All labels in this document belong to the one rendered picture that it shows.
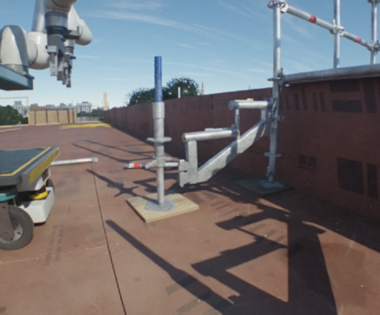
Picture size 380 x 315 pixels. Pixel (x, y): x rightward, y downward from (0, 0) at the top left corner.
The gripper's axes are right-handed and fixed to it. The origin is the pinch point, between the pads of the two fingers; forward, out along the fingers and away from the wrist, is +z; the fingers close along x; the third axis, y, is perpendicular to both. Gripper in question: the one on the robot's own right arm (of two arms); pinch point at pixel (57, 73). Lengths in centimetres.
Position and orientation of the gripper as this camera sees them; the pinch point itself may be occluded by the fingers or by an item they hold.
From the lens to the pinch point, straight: 102.0
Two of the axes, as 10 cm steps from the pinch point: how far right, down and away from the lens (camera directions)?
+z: 0.0, 9.8, 2.0
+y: -9.3, 0.8, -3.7
